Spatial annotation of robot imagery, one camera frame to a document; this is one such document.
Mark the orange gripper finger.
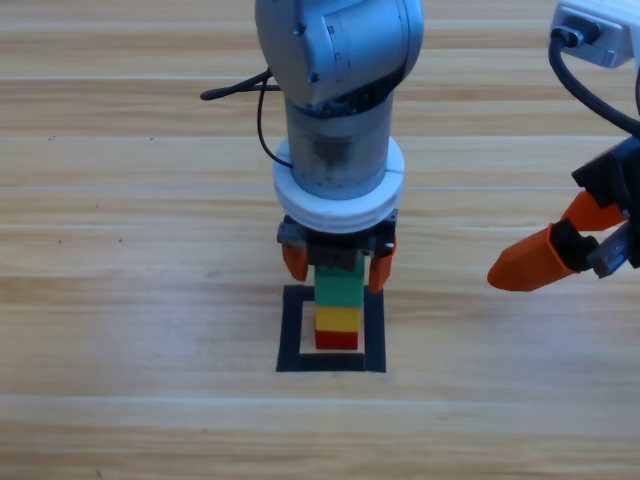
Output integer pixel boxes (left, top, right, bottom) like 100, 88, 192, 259
281, 243, 311, 282
558, 191, 630, 235
367, 236, 398, 294
486, 218, 600, 293

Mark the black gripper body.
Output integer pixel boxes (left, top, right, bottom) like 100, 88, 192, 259
570, 138, 640, 280
275, 209, 400, 274

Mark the green wooden cube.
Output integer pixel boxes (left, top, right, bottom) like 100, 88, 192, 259
314, 254, 365, 307

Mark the yellow wooden cube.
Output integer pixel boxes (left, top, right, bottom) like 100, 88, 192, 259
314, 303, 362, 334

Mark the red wooden cube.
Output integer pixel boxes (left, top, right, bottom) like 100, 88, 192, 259
314, 329, 359, 351

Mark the black tape square outline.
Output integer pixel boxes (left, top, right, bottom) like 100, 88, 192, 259
275, 284, 388, 374

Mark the thick black cable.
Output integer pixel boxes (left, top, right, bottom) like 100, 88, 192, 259
199, 69, 282, 102
547, 27, 640, 139

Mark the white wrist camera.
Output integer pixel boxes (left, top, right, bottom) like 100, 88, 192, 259
548, 0, 640, 69

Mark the thin black wire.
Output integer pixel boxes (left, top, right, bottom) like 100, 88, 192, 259
256, 88, 297, 170

